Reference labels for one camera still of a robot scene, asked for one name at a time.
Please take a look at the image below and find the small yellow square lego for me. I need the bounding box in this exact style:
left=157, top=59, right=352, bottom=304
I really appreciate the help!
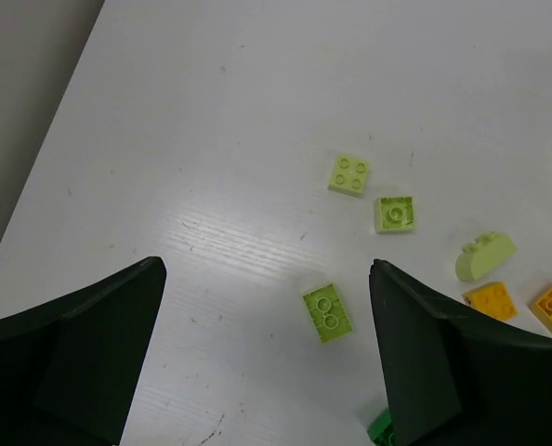
left=462, top=282, right=518, bottom=321

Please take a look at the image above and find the lime green rectangular lego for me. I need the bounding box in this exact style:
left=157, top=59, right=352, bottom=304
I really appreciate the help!
left=302, top=283, right=353, bottom=344

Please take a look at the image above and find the light green square lego upturned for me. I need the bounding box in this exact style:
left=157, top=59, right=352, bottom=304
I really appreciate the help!
left=374, top=196, right=416, bottom=233

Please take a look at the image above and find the light green square lego studs-up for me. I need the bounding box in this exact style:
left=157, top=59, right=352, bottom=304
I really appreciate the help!
left=328, top=154, right=370, bottom=197

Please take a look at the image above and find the light green curved lego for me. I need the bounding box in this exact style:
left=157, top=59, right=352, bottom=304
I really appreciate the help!
left=454, top=232, right=518, bottom=282

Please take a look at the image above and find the dark green lego brick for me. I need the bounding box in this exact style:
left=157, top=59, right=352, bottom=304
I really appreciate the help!
left=367, top=408, right=396, bottom=446

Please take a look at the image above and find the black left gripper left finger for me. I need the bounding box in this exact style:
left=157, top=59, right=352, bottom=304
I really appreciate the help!
left=0, top=256, right=166, bottom=445

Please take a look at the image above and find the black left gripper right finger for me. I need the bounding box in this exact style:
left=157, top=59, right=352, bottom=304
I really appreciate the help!
left=369, top=259, right=552, bottom=445

